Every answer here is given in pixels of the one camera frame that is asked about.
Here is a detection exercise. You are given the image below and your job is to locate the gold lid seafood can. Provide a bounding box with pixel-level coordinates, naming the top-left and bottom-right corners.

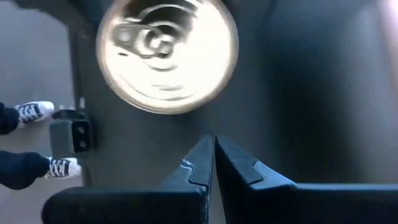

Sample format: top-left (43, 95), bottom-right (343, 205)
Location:
top-left (95, 0), bottom-right (240, 115)

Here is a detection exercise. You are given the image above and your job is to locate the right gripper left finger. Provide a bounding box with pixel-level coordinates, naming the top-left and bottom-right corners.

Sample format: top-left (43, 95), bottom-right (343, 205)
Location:
top-left (40, 134), bottom-right (215, 224)

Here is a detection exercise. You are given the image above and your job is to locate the person's leg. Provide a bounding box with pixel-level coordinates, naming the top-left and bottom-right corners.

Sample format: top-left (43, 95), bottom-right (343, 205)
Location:
top-left (0, 150), bottom-right (50, 190)
top-left (0, 102), bottom-right (20, 136)

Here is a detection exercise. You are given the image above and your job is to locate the black camera box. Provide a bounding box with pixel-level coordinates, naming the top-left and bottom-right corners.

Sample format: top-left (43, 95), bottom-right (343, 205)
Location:
top-left (49, 108), bottom-right (95, 158)

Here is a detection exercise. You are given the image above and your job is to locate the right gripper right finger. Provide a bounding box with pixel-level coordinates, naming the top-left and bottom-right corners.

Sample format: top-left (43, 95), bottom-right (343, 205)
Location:
top-left (215, 134), bottom-right (398, 224)

